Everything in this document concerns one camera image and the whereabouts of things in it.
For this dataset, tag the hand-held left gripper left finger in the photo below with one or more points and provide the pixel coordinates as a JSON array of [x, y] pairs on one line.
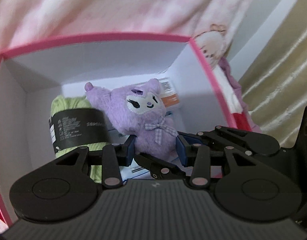
[[129, 152]]

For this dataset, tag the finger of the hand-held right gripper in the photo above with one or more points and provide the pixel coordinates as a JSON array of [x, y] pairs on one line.
[[158, 166], [256, 142]]

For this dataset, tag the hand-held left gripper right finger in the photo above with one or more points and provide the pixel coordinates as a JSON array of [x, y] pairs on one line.
[[181, 155]]

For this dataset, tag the blue wet wipes pack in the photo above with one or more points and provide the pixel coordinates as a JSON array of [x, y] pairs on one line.
[[133, 171]]

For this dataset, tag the purple plush toy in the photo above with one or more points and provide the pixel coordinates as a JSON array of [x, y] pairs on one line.
[[143, 120]]

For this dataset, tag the clear orange-label floss box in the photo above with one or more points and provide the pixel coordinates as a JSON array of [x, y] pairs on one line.
[[169, 100]]

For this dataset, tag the green yarn ball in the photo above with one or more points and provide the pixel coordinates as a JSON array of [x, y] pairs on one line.
[[68, 105]]

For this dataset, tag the pink cardboard box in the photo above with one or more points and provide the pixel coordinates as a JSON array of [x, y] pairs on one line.
[[31, 75]]

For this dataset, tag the pink cartoon printed pillow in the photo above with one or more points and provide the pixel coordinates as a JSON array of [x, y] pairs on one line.
[[118, 5]]

